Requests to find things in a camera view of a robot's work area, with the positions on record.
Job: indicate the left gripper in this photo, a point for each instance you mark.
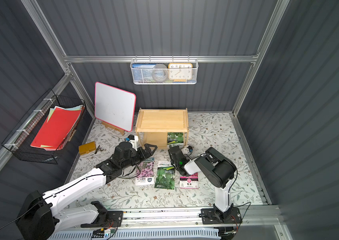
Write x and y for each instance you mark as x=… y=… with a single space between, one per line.
x=141 y=153

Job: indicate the wooden two-tier shelf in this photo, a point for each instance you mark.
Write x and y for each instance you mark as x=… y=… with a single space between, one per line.
x=152 y=126

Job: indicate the green gourd seed bag bottom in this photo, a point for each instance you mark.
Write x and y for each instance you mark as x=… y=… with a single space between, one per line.
x=175 y=139

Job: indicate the green gourd seed bag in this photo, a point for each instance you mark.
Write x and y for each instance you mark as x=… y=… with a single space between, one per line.
x=165 y=178
x=175 y=139

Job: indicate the purple flower seed bag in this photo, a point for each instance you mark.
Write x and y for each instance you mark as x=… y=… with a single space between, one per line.
x=146 y=176

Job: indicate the green gourd seed bag top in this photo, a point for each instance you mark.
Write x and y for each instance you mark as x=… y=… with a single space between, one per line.
x=165 y=178

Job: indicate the pink flower seed bag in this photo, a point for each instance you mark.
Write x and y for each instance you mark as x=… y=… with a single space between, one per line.
x=190 y=182

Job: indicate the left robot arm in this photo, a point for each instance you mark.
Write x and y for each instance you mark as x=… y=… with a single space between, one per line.
x=43 y=215

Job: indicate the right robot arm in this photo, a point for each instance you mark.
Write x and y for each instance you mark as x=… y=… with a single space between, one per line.
x=218 y=169

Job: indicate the wooden whiteboard easel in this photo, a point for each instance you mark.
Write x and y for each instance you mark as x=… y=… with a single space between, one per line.
x=107 y=125

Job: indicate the small metal binder clip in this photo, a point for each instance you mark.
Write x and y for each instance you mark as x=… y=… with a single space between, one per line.
x=98 y=149

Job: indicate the pink framed whiteboard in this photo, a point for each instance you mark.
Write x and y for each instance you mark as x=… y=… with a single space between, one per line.
x=114 y=106

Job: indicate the yellow sponge block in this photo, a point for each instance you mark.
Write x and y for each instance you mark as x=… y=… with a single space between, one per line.
x=87 y=148

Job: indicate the blue box in basket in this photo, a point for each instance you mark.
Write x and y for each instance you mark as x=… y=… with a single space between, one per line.
x=142 y=73

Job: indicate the grey tape roll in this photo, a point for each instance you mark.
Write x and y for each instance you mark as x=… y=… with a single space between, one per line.
x=160 y=73

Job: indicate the yellow square clock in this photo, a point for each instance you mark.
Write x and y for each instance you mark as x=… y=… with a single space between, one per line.
x=180 y=72

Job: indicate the red paper folder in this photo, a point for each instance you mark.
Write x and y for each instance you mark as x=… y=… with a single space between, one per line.
x=55 y=129

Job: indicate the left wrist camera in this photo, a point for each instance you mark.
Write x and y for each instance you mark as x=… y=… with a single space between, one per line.
x=133 y=139

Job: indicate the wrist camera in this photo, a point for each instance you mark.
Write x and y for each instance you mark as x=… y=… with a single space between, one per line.
x=133 y=139
x=188 y=149

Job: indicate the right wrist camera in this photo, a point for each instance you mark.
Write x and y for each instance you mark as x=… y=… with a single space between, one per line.
x=188 y=149

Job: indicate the white wire wall basket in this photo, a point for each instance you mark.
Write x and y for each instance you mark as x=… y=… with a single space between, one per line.
x=168 y=81

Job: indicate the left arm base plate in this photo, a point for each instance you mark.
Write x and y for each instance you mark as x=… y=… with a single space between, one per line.
x=106 y=220

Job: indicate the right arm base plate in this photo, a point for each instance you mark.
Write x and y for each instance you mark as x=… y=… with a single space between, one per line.
x=215 y=216

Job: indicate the white vented cable duct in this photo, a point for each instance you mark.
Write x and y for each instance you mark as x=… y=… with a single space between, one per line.
x=142 y=234

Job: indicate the black wire side basket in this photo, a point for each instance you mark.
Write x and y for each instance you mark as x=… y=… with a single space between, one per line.
x=19 y=144

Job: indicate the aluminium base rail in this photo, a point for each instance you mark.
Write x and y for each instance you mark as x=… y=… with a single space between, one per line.
x=162 y=218

